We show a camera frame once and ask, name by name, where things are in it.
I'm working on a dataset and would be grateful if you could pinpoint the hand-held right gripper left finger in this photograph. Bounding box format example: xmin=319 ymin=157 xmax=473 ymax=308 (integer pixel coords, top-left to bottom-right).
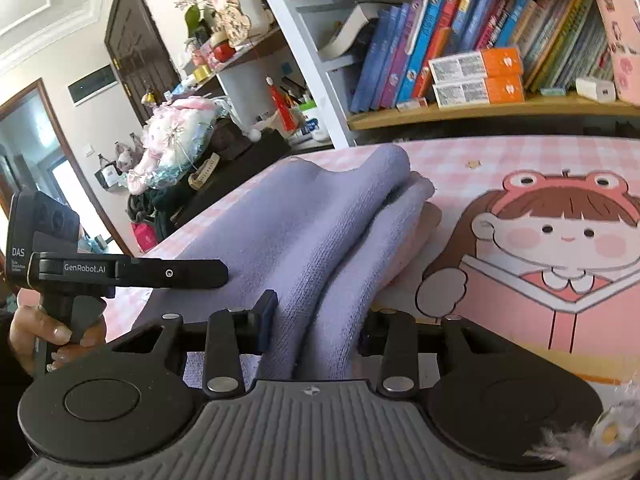
xmin=107 ymin=290 xmax=279 ymax=395

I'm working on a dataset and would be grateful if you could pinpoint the pink wrapped plush bundle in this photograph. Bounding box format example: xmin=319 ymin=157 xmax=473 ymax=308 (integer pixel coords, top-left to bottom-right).
xmin=127 ymin=97 xmax=231 ymax=193

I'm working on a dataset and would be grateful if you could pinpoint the pink cylindrical tin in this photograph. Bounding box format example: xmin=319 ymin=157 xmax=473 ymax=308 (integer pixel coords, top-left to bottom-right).
xmin=592 ymin=0 xmax=640 ymax=107

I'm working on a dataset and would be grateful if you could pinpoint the dark wall panel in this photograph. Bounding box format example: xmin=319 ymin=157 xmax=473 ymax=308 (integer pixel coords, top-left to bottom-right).
xmin=67 ymin=63 xmax=119 ymax=107

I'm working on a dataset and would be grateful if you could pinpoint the fluffy lilac charm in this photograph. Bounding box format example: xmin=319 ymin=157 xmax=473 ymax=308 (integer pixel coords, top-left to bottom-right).
xmin=525 ymin=385 xmax=640 ymax=471

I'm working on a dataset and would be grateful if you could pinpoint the pink bag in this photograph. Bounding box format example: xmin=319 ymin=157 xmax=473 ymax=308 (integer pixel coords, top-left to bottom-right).
xmin=131 ymin=221 xmax=160 ymax=255

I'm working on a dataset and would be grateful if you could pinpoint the brown door frame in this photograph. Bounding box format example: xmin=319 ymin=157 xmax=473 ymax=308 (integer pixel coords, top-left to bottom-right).
xmin=0 ymin=77 xmax=133 ymax=261

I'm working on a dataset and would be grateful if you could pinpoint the green plant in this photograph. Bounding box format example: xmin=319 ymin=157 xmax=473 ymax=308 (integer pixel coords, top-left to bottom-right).
xmin=184 ymin=4 xmax=211 ymax=41

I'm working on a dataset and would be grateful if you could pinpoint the white charger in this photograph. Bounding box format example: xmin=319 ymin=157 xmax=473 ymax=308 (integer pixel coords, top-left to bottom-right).
xmin=575 ymin=76 xmax=617 ymax=102

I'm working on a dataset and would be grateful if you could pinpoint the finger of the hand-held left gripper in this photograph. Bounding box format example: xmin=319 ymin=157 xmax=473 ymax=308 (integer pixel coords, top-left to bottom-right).
xmin=116 ymin=259 xmax=229 ymax=289

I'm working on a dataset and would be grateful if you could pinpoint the orange and white box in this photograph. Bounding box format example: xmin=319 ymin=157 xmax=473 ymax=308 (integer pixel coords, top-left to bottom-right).
xmin=432 ymin=76 xmax=526 ymax=107
xmin=429 ymin=47 xmax=524 ymax=83

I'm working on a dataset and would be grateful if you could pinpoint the thick black-covered book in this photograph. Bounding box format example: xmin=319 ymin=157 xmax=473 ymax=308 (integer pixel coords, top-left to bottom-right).
xmin=320 ymin=2 xmax=381 ymax=61

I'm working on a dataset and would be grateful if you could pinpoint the white and wooden bookshelf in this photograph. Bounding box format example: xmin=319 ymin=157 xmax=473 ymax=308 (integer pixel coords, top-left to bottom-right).
xmin=245 ymin=0 xmax=640 ymax=148

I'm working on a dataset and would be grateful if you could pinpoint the dark brown pouch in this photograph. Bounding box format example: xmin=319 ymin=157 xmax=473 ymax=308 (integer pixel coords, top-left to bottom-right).
xmin=212 ymin=119 xmax=253 ymax=161

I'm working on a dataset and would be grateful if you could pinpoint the dark clothes pile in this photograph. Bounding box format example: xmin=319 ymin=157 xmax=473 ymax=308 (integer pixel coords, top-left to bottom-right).
xmin=125 ymin=187 xmax=181 ymax=231

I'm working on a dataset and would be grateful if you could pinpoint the white side shelf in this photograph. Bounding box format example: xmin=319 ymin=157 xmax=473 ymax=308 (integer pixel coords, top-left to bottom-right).
xmin=175 ymin=25 xmax=286 ymax=126

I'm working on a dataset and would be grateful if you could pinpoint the person's left hand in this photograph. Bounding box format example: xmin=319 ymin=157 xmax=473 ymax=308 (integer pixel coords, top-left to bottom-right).
xmin=9 ymin=302 xmax=108 ymax=376

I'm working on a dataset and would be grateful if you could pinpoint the purple and brown sweater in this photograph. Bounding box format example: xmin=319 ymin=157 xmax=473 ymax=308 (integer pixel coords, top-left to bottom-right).
xmin=135 ymin=144 xmax=443 ymax=383

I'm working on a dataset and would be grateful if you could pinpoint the dark brown door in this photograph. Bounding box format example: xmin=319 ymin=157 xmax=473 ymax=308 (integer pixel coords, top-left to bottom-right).
xmin=104 ymin=0 xmax=182 ymax=128

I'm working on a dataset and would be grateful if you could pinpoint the red tassel ornament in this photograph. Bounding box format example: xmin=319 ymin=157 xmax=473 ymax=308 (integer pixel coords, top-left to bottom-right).
xmin=266 ymin=76 xmax=293 ymax=131

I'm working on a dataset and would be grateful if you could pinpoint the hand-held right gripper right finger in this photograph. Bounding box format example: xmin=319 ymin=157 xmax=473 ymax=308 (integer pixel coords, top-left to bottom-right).
xmin=360 ymin=309 xmax=506 ymax=397

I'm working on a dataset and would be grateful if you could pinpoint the row of colourful books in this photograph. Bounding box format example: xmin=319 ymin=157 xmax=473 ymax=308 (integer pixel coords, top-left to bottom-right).
xmin=350 ymin=0 xmax=616 ymax=113

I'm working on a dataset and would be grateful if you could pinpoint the white and blue jar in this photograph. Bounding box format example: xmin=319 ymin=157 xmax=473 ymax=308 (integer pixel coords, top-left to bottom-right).
xmin=295 ymin=102 xmax=328 ymax=142

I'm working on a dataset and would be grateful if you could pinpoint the beige wristwatch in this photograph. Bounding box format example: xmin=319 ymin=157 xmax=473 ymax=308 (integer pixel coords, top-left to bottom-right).
xmin=187 ymin=152 xmax=221 ymax=191

